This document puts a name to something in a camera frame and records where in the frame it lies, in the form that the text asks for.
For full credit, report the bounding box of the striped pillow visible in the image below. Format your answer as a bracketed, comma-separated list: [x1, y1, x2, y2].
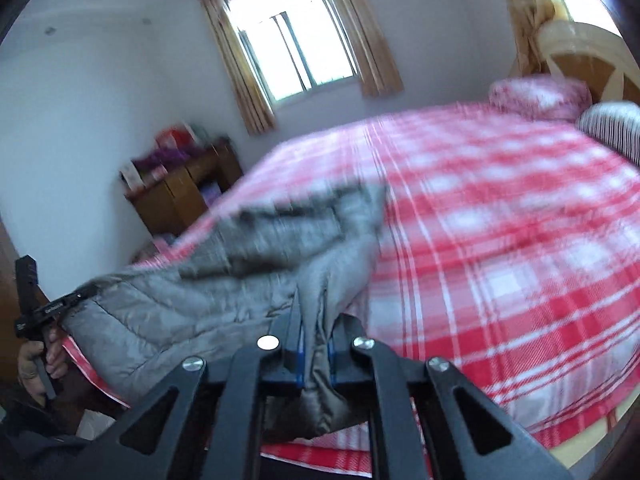
[576, 101, 640, 167]

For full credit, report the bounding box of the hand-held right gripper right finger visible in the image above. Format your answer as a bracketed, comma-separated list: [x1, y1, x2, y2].
[327, 316, 576, 480]

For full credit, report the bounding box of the bed with red plaid sheet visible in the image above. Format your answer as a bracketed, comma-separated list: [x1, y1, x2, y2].
[62, 101, 640, 476]

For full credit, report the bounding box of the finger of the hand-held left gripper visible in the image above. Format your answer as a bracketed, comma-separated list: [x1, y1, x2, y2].
[64, 284, 101, 307]

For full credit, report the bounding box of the wooden bed headboard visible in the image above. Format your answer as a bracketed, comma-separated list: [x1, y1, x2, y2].
[507, 20, 640, 117]

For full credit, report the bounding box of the long beige patterned curtain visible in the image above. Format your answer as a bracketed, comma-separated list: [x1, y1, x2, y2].
[494, 0, 558, 78]

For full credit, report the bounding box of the person's left forearm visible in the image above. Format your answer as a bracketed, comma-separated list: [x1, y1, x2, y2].
[0, 392, 103, 480]

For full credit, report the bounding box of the grey puffer jacket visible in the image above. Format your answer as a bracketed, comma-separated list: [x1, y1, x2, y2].
[62, 182, 392, 437]

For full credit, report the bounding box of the pink folded quilt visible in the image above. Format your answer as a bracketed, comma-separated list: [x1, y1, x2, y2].
[488, 75, 594, 122]

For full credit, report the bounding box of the white box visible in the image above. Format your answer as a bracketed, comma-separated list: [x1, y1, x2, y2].
[120, 161, 144, 197]

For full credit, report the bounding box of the person's left hand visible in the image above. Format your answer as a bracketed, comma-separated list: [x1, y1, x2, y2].
[16, 330, 69, 407]

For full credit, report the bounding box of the purple cloth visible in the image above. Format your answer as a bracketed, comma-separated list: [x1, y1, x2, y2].
[132, 147, 192, 172]

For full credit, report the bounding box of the brown wooden desk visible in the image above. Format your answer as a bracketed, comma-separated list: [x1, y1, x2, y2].
[120, 139, 246, 239]

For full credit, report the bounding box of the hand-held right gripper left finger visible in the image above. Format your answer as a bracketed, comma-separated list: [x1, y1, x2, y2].
[75, 294, 307, 480]

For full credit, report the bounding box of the red cardboard box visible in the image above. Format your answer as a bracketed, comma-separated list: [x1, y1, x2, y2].
[156, 127, 195, 150]

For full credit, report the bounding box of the sliding glass window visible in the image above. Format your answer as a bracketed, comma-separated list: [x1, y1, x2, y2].
[224, 0, 360, 107]

